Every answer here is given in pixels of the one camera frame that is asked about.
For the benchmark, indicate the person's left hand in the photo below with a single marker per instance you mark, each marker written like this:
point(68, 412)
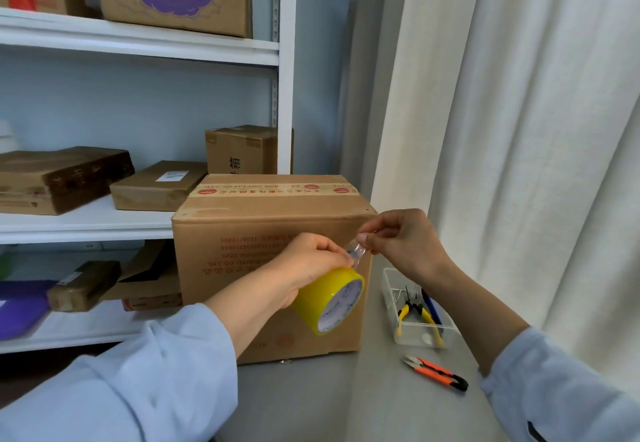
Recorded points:
point(305, 262)

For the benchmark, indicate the person's right hand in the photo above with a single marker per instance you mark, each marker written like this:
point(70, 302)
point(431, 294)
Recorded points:
point(410, 242)

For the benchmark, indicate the yellow tape roll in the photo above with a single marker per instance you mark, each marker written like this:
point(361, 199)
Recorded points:
point(320, 302)

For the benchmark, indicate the brown cardboard box red print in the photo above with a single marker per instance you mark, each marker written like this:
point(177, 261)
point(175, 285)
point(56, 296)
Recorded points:
point(225, 247)

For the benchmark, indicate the orange thread snips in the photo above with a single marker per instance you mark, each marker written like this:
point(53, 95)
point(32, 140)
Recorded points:
point(440, 371)

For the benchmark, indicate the person's right forearm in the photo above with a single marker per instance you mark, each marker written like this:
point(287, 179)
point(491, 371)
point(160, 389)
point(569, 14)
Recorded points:
point(550, 381)

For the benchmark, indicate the person's left forearm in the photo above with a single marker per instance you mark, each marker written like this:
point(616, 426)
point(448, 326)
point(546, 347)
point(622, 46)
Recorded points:
point(120, 381)

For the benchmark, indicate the upright small cardboard box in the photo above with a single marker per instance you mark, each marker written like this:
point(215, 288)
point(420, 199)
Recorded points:
point(240, 149)

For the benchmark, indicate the open cardboard box red print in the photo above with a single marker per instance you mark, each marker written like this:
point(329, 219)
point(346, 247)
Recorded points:
point(150, 287)

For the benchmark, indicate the flat brown box white label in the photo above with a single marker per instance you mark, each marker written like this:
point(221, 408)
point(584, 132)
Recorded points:
point(145, 194)

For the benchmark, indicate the small taped brown parcel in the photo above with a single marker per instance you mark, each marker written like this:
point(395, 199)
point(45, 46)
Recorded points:
point(80, 289)

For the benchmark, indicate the dark brown flat box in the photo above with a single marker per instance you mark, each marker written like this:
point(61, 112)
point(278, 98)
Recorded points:
point(55, 179)

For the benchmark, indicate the white foam box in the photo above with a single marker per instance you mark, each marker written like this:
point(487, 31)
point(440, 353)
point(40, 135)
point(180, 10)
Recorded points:
point(6, 139)

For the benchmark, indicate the clear plastic container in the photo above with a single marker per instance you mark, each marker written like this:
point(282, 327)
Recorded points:
point(415, 334)

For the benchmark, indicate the white curtain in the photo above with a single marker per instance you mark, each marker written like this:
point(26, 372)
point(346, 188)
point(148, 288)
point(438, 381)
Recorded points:
point(550, 132)

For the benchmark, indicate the white metal shelf unit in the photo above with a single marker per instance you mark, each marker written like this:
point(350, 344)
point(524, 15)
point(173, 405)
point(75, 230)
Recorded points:
point(140, 42)

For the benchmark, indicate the white wall socket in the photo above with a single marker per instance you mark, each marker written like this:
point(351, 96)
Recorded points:
point(91, 246)

